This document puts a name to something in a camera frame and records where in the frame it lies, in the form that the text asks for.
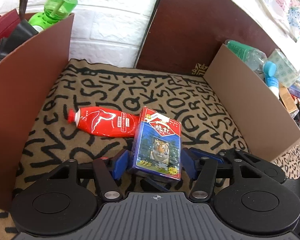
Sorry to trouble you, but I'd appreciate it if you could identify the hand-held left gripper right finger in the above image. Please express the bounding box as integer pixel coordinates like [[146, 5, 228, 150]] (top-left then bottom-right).
[[182, 147, 287, 202]]

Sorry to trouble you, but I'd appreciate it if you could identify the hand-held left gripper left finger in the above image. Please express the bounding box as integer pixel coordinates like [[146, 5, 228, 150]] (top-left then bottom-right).
[[49, 149, 130, 202]]

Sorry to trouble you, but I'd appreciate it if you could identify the blue playing card box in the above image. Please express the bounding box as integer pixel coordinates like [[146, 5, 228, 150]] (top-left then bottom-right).
[[130, 106, 183, 182]]

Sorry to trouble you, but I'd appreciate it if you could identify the brown cardboard box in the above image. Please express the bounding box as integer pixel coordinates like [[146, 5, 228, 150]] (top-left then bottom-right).
[[0, 12, 75, 212]]

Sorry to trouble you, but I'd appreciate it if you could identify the green plug-in mosquito repeller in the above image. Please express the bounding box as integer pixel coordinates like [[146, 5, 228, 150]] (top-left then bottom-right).
[[29, 0, 78, 33]]

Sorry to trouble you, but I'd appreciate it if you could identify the red tube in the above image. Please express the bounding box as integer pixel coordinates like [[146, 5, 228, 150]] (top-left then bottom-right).
[[67, 106, 141, 139]]

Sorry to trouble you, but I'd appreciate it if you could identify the tan cardboard box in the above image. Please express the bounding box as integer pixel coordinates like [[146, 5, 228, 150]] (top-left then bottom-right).
[[204, 44, 300, 163]]

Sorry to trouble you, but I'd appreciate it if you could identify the white bottle with blue cap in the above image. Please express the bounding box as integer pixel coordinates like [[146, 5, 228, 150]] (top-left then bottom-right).
[[265, 76, 280, 98]]

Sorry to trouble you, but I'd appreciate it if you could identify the clear bottle with green label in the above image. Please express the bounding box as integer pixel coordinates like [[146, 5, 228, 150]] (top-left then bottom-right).
[[226, 39, 277, 77]]

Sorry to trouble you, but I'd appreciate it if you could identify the small dark blue box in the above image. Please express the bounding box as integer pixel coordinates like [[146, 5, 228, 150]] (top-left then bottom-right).
[[289, 81, 300, 100]]

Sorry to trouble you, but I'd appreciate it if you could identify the patterned clear tape roll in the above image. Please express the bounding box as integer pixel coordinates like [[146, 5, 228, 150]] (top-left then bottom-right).
[[267, 49, 300, 85]]

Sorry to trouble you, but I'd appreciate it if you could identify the dark brown wooden board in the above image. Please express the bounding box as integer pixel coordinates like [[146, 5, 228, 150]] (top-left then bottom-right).
[[135, 0, 282, 77]]

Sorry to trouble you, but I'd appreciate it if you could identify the black pouch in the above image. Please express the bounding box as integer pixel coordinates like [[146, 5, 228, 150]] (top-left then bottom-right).
[[0, 19, 39, 58]]

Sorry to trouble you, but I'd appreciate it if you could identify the floral cloth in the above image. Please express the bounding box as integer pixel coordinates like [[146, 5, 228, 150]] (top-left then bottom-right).
[[207, 0, 300, 43]]

